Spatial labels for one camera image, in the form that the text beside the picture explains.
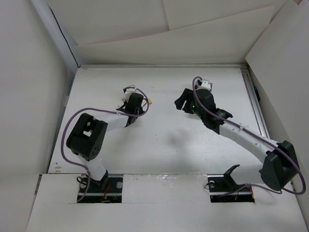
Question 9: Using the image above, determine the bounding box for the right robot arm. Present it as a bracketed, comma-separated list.
[174, 88, 300, 191]

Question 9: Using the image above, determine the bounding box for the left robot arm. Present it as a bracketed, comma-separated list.
[60, 89, 149, 192]

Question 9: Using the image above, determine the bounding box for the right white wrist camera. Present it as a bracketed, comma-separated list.
[197, 79, 212, 92]

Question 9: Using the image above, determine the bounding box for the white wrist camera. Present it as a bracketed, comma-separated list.
[197, 79, 212, 92]
[122, 86, 137, 102]

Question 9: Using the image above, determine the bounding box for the aluminium frame rail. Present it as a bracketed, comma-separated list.
[240, 65, 270, 139]

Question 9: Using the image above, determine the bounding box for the blue object on rail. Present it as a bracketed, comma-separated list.
[253, 86, 261, 102]

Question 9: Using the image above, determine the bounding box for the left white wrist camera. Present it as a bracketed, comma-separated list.
[122, 86, 137, 102]

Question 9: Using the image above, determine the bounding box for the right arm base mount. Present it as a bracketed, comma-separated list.
[204, 164, 255, 203]

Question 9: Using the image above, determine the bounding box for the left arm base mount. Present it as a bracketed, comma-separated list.
[76, 174, 123, 203]

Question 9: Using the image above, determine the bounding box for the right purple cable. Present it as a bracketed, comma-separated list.
[192, 76, 306, 195]

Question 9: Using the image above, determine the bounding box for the purple cable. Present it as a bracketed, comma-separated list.
[60, 87, 149, 203]
[192, 76, 306, 195]

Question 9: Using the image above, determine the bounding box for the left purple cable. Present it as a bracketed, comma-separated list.
[60, 87, 149, 203]

